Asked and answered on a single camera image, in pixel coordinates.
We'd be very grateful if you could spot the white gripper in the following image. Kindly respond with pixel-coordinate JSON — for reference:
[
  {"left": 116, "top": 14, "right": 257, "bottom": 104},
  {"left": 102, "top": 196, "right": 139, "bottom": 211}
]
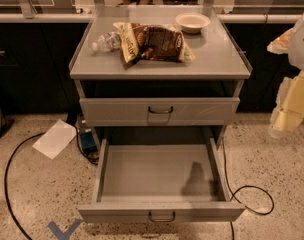
[{"left": 267, "top": 13, "right": 304, "bottom": 139}]

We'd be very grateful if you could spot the grey drawer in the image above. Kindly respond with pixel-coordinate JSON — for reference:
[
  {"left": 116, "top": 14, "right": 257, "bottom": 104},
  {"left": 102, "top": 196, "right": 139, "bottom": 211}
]
[
  {"left": 80, "top": 98, "right": 239, "bottom": 126},
  {"left": 79, "top": 139, "right": 245, "bottom": 223}
]

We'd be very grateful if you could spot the grey drawer cabinet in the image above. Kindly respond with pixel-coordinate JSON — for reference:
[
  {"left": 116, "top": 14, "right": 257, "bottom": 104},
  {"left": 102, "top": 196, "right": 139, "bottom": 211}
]
[{"left": 70, "top": 6, "right": 251, "bottom": 144}]

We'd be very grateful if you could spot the grey top drawer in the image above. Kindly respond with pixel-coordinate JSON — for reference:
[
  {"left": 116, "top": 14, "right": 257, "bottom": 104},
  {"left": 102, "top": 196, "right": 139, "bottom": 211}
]
[{"left": 80, "top": 98, "right": 239, "bottom": 126}]

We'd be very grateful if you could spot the white paper bowl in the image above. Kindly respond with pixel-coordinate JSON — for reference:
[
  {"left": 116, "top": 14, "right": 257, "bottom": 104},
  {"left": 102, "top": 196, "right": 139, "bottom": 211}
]
[{"left": 175, "top": 13, "right": 210, "bottom": 34}]

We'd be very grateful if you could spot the brown yellow chip bag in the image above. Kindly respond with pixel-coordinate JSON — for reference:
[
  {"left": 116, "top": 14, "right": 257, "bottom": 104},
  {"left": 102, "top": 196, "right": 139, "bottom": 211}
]
[{"left": 114, "top": 22, "right": 195, "bottom": 63}]

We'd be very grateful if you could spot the clear plastic water bottle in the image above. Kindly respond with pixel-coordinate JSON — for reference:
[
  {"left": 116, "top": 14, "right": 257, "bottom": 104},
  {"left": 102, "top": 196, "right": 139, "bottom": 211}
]
[{"left": 92, "top": 32, "right": 120, "bottom": 52}]

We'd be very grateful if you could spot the white paper sheet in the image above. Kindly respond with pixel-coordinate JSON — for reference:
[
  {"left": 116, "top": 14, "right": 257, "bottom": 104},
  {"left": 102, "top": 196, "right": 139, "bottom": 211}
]
[{"left": 33, "top": 120, "right": 76, "bottom": 159}]

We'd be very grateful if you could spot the blue tape mark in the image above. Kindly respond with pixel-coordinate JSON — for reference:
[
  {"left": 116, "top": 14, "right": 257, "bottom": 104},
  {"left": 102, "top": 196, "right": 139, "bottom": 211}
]
[{"left": 48, "top": 219, "right": 83, "bottom": 240}]

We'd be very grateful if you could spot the white counter ledge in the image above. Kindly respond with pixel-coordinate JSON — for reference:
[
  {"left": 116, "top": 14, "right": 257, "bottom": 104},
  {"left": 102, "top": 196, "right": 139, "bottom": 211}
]
[{"left": 0, "top": 14, "right": 301, "bottom": 24}]

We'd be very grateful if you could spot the black cable right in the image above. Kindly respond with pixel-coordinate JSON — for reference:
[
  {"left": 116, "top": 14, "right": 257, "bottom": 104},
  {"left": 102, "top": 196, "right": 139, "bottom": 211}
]
[{"left": 221, "top": 140, "right": 276, "bottom": 240}]

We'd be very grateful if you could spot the black cable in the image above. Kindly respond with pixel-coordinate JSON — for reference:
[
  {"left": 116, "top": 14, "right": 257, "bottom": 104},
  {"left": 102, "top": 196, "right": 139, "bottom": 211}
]
[
  {"left": 221, "top": 140, "right": 276, "bottom": 240},
  {"left": 3, "top": 131, "right": 46, "bottom": 240}
]

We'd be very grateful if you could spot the black cable left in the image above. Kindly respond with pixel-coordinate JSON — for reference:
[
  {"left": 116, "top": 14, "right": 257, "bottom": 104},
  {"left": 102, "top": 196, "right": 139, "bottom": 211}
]
[{"left": 3, "top": 131, "right": 46, "bottom": 240}]

